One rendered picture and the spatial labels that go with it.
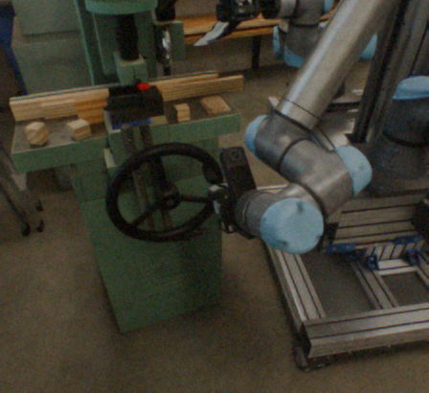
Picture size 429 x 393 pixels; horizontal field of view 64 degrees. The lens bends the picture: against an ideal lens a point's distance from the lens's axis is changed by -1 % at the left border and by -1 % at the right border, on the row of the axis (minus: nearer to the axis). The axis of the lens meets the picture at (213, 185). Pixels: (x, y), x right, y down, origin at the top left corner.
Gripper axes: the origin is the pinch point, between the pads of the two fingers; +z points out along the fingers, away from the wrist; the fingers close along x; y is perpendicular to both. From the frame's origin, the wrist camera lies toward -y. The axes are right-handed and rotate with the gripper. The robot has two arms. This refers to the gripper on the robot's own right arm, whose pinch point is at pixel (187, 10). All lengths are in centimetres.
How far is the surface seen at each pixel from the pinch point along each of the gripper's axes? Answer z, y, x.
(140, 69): 10.6, -15.3, 11.5
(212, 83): -11.4, -21.8, 18.2
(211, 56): -99, -275, 7
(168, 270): 11, -27, 82
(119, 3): 14.1, -6.4, -3.2
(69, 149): 32.3, -8.8, 28.2
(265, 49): -164, -279, 7
